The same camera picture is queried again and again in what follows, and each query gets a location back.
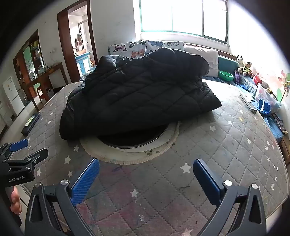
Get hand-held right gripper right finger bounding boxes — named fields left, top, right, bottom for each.
left=192, top=158, right=267, bottom=236

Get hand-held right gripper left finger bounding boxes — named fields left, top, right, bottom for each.
left=24, top=157, right=100, bottom=236

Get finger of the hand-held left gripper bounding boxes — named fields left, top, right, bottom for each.
left=0, top=139, right=29, bottom=160
left=2, top=148, right=48, bottom=173

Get black puffer jacket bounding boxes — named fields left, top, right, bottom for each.
left=59, top=48, right=222, bottom=140

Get person's left hand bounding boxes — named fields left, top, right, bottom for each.
left=10, top=186, right=22, bottom=215

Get black flat case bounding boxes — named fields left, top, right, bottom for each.
left=21, top=112, right=41, bottom=137

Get grey star quilted bed mat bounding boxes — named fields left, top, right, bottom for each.
left=9, top=80, right=286, bottom=236

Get white fridge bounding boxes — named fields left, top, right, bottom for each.
left=2, top=76, right=26, bottom=117

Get red stool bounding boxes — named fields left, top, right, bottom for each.
left=36, top=84, right=49, bottom=103

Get round black and white mat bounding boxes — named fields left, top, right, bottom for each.
left=79, top=121, right=181, bottom=164

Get dark wooden desk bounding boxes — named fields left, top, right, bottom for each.
left=29, top=62, right=69, bottom=111

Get blue cloth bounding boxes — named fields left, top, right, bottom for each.
left=263, top=113, right=284, bottom=139

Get wooden display cabinet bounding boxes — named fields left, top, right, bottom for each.
left=13, top=29, right=46, bottom=82

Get white flat strip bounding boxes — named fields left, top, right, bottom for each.
left=239, top=92, right=258, bottom=113

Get blue box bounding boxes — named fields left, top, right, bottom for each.
left=258, top=99, right=271, bottom=114

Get clear plastic bag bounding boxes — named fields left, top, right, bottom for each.
left=255, top=84, right=282, bottom=114

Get blue cupboard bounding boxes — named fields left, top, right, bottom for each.
left=75, top=51, right=91, bottom=74

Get green plastic basin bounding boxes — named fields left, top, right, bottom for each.
left=218, top=71, right=234, bottom=82

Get green dressed plush doll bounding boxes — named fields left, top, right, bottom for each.
left=240, top=61, right=253, bottom=77

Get teal headboard cushion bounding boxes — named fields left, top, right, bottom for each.
left=217, top=56, right=240, bottom=76

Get white pillow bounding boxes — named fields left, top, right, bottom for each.
left=184, top=44, right=219, bottom=77

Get colourful pinwheel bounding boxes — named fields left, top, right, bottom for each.
left=277, top=70, right=290, bottom=103

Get butterfly print pillow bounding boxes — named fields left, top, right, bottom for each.
left=145, top=40, right=185, bottom=54
left=108, top=41, right=147, bottom=59

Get green framed window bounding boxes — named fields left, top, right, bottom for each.
left=139, top=0, right=229, bottom=44

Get brown door frame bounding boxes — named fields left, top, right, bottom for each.
left=57, top=0, right=98, bottom=80

